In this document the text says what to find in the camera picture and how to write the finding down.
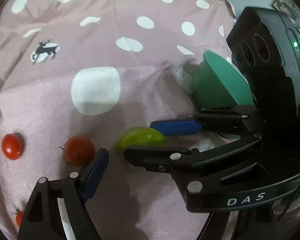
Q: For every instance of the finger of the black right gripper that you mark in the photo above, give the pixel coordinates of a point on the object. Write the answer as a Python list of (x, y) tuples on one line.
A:
[(155, 159), (177, 127)]

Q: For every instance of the framed picture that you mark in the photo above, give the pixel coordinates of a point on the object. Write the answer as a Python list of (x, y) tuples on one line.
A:
[(290, 8)]

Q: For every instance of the green fruit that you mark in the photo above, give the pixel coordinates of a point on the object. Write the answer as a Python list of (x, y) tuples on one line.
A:
[(141, 136)]

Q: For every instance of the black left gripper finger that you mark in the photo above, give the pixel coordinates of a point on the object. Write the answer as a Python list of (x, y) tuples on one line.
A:
[(42, 219)]

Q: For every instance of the pink polka dot cloth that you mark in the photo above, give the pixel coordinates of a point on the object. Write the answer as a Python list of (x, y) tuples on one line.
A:
[(98, 68)]

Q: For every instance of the green plastic bowl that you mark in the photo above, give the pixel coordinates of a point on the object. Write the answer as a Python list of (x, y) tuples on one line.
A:
[(217, 84)]

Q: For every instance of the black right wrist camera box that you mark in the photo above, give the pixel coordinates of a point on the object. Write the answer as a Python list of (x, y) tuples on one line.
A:
[(266, 47)]

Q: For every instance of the red tomato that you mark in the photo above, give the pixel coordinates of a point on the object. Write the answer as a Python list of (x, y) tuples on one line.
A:
[(12, 146), (78, 151), (18, 213)]

